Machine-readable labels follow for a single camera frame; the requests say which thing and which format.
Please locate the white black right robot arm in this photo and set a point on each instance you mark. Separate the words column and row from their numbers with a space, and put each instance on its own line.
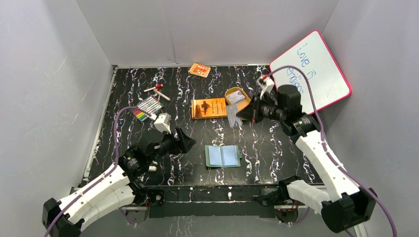
column 343, row 204

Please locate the orange Huckleberry Finn book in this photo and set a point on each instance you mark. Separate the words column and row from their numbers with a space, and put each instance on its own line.
column 208, row 108

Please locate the white marker orange cap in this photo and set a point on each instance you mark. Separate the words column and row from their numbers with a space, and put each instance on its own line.
column 162, row 95

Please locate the clear case of markers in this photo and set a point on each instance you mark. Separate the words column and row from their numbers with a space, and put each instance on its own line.
column 148, row 109

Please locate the white marker red cap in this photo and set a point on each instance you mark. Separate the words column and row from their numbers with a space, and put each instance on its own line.
column 153, row 88

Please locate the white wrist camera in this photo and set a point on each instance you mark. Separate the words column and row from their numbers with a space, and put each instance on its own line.
column 266, row 84
column 162, row 123

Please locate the small orange card box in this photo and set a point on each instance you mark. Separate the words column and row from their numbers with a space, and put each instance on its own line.
column 199, row 70

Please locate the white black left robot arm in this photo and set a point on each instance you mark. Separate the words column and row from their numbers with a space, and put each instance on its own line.
column 118, row 186

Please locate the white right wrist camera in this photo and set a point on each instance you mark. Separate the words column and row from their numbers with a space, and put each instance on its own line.
column 266, row 84

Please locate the tan oval tray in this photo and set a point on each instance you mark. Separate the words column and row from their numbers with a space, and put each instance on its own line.
column 243, row 103

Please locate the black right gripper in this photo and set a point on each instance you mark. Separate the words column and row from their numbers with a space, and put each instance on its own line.
column 249, row 112

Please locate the white VIP credit card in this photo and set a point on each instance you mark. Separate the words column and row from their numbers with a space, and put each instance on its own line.
column 233, row 119

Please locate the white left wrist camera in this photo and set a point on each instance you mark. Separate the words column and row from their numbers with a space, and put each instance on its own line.
column 162, row 123

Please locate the white card in tray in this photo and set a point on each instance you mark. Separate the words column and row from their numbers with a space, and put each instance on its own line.
column 235, row 97

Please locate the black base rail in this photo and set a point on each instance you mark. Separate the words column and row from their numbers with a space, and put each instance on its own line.
column 219, row 200

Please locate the pink framed whiteboard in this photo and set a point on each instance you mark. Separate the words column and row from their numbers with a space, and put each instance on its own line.
column 326, row 79

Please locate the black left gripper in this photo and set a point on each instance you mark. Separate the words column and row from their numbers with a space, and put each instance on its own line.
column 178, row 142

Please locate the mint green card holder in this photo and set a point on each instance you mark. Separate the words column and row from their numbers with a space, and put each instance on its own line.
column 223, row 156

